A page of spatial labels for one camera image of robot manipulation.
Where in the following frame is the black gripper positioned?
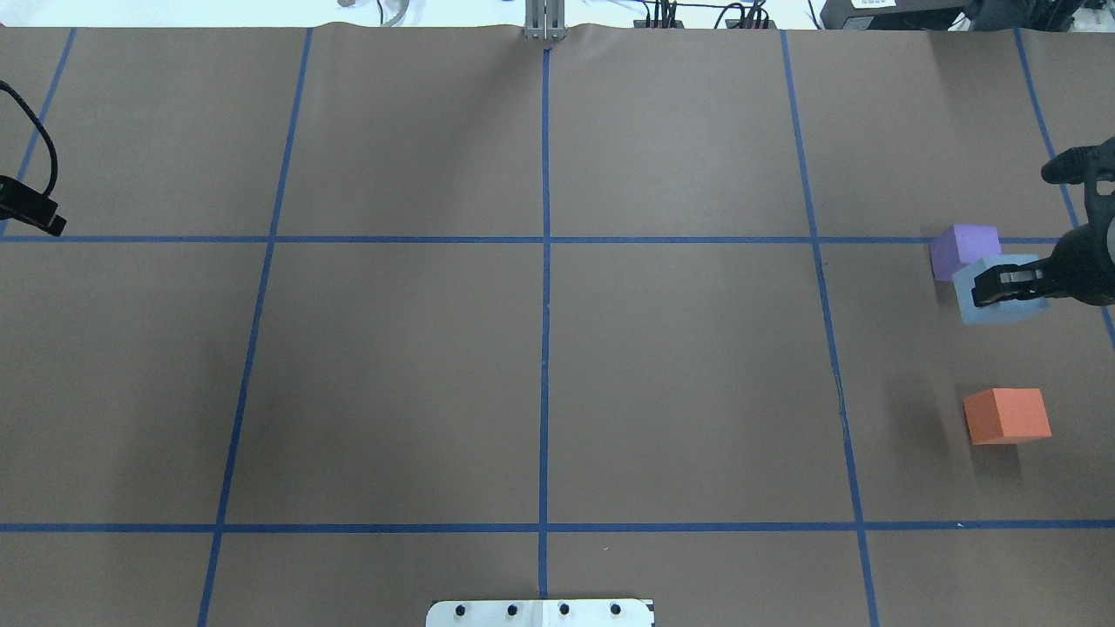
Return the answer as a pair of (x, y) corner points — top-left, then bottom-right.
(970, 222), (1114, 308)

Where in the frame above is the light blue foam block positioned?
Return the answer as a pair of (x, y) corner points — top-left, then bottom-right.
(952, 254), (1050, 326)

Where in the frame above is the purple foam block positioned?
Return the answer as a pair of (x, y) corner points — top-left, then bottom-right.
(929, 225), (1001, 282)

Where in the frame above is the orange foam block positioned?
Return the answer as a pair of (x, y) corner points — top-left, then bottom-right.
(963, 388), (1051, 446)

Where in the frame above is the grey aluminium frame post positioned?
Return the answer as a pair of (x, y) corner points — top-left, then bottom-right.
(523, 0), (568, 41)

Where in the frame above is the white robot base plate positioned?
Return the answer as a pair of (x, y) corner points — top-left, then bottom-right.
(425, 598), (656, 626)

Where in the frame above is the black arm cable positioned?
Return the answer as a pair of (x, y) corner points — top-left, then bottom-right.
(0, 81), (60, 197)

